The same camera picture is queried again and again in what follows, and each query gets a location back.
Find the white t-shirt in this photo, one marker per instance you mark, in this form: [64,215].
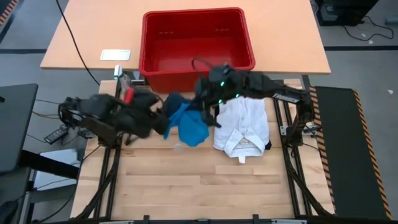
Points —
[242,124]

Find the small black garment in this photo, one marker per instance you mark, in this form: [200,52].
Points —
[174,102]

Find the black aluminium table frame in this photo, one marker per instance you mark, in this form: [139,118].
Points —
[106,158]

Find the light wooden side table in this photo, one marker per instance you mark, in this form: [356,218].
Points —
[280,37]

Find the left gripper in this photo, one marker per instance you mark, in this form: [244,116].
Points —
[149,123]

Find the black computer tower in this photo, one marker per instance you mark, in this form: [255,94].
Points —
[345,11]

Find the white box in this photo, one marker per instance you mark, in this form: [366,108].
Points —
[59,168]

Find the blue garment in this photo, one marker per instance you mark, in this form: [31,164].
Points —
[191,127]

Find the red plastic laundry basket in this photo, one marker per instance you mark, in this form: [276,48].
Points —
[161,79]

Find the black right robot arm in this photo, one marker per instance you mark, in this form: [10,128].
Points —
[280,93]

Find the white flat pad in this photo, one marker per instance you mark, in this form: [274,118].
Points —
[115,55]

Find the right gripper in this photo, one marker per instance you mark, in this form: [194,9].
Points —
[217,93]

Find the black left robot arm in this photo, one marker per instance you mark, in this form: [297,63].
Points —
[93,109]

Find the cleaner spray bottle green label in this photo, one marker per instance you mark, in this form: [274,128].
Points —
[122,79]

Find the hazard-striped floor strip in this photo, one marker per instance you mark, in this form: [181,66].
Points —
[4,9]

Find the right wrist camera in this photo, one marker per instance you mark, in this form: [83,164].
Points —
[220,74]

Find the black power adapter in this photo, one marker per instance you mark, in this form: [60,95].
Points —
[56,134]

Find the black side desk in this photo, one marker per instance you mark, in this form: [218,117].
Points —
[15,124]

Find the black hazard-striped floor mat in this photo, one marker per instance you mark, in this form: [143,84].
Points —
[342,155]

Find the black desk leg beam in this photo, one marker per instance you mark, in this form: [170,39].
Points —
[46,165]

